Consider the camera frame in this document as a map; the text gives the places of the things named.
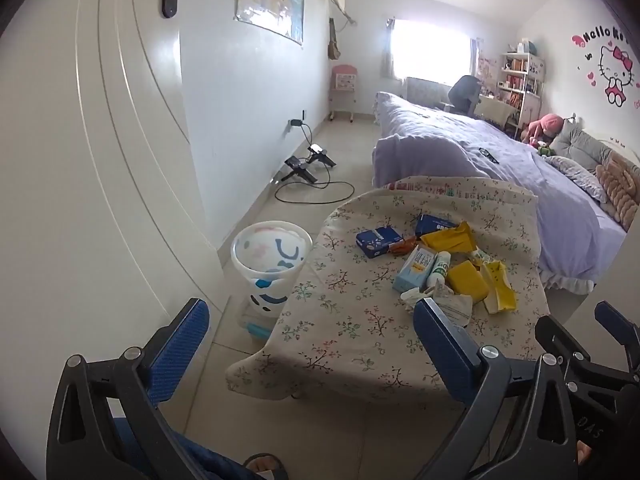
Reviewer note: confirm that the grey radiator cover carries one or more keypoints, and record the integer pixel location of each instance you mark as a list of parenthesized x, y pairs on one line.
[(425, 91)]

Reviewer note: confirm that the pink plush toy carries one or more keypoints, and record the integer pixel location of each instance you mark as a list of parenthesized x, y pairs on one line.
[(547, 124)]

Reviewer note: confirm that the orange wrapper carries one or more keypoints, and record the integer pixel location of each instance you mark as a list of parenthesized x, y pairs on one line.
[(402, 246)]

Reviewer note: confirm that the white green wrapper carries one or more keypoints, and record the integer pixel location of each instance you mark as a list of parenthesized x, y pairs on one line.
[(481, 257)]

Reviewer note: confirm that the person's foot in black sandal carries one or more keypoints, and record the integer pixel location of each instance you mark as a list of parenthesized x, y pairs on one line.
[(266, 467)]

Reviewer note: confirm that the dark office chair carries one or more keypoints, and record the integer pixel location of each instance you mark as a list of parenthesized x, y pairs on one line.
[(464, 92)]

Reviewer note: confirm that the yellow flat pack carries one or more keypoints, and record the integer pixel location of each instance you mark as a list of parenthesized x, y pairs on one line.
[(467, 282)]

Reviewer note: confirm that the brown plush cushion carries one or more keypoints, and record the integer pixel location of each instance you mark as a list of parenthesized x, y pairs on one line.
[(620, 190)]

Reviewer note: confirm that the black wall charger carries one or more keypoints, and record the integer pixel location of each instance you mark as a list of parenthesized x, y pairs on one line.
[(296, 122)]

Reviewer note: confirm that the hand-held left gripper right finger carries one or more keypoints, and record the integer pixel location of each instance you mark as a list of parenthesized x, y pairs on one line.
[(444, 344)]

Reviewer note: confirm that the white patterned waste bin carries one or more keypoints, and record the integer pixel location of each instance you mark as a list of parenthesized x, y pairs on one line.
[(270, 260)]

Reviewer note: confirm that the torn yellow wrapper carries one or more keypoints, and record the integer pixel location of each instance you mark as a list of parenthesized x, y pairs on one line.
[(499, 287)]

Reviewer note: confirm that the person's blue trouser leg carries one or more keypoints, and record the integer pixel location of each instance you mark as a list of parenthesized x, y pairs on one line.
[(205, 462)]

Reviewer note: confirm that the black folded stand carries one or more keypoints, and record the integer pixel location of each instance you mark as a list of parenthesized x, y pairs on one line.
[(321, 155), (300, 169)]

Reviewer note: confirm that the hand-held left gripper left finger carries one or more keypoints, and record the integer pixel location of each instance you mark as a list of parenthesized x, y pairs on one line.
[(181, 344)]

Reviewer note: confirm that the clear plastic box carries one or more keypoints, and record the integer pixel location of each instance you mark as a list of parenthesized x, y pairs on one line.
[(252, 329)]

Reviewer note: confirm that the white door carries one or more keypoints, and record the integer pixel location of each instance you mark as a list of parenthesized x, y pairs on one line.
[(100, 170)]

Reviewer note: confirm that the white frilled bed sheet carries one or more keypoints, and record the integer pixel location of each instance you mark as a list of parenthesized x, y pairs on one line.
[(567, 284)]

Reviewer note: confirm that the floral tablecloth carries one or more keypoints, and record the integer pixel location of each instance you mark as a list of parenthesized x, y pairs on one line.
[(345, 330)]

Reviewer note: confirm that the cartoon cat wall sticker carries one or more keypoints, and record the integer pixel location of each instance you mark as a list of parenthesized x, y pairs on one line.
[(617, 67)]

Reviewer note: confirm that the desk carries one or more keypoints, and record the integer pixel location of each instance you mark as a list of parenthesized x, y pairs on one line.
[(495, 109)]

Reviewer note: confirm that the green toy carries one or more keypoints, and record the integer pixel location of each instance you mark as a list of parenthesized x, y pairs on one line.
[(545, 149)]

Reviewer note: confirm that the grey curtain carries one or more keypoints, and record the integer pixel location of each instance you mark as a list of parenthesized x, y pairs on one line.
[(386, 47), (475, 57)]

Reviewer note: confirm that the white bottle with green label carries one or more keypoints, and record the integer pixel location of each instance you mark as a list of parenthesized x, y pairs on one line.
[(440, 267)]

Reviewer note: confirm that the crumpled white paper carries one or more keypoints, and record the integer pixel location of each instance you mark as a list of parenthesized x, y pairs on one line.
[(452, 305)]

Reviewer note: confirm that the blue cardboard box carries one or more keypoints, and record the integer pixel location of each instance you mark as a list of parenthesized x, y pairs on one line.
[(379, 242), (435, 224)]

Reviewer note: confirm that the black glasses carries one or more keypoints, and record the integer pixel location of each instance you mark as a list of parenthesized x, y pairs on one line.
[(488, 154)]

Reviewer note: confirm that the pink chair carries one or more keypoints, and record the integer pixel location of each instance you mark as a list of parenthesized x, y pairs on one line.
[(344, 82)]

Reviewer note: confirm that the light blue carton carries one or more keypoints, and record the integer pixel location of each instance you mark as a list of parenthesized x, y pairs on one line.
[(413, 271)]

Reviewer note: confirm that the window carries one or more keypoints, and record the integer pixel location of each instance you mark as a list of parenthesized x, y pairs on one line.
[(430, 50)]

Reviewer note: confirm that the grey floral pillow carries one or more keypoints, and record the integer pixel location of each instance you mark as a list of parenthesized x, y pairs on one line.
[(575, 175)]

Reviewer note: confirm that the white bookshelf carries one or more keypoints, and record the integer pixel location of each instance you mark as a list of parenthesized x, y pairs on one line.
[(520, 80)]

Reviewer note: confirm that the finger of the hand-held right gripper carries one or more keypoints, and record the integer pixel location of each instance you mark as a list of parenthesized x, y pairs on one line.
[(617, 322), (557, 335)]

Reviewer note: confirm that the large yellow crumpled packet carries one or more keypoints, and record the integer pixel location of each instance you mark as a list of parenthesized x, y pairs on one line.
[(450, 237)]

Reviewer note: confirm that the hanging brown bag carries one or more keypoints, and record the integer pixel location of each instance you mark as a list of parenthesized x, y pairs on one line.
[(333, 45)]

